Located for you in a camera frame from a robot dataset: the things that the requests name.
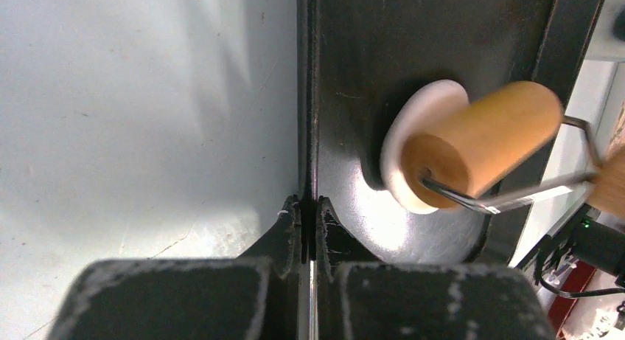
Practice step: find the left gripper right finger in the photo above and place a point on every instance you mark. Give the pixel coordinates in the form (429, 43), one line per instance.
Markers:
(360, 297)

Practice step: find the wooden dough roller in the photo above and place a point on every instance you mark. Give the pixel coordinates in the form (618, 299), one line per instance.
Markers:
(454, 160)

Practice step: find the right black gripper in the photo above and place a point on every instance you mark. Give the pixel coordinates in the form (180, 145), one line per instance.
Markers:
(599, 246)

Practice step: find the white dough ball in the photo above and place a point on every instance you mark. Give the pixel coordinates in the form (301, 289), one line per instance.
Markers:
(429, 104)

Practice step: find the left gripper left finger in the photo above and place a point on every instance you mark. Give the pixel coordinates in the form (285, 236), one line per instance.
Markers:
(252, 296)

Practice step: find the black baking tray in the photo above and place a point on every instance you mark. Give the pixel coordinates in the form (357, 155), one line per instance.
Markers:
(358, 63)

